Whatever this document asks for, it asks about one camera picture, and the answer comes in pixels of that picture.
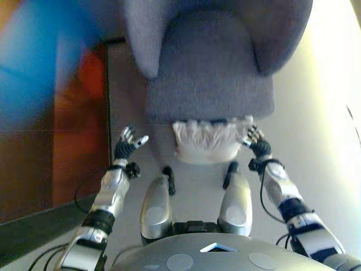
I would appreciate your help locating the silver right robot leg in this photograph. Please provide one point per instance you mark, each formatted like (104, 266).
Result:
(235, 203)

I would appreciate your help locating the brown wooden cabinet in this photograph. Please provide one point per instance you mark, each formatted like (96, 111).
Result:
(56, 155)

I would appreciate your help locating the white fringed cushion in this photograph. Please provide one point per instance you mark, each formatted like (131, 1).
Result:
(206, 144)

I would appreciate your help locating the grey fabric armchair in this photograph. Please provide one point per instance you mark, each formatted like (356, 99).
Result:
(208, 70)

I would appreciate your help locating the grey robot torso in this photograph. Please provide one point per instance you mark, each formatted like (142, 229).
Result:
(214, 257)

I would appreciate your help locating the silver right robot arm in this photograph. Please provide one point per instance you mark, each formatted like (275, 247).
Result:
(282, 183)

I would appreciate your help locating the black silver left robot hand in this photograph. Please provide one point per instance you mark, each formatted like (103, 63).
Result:
(125, 146)

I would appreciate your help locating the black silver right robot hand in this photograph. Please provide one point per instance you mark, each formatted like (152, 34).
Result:
(260, 144)

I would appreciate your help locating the silver left robot leg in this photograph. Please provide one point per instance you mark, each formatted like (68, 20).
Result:
(156, 203)

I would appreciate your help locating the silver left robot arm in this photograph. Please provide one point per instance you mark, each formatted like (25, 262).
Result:
(110, 192)

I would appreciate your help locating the silver robot leg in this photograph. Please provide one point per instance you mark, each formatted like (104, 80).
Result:
(156, 203)
(235, 203)

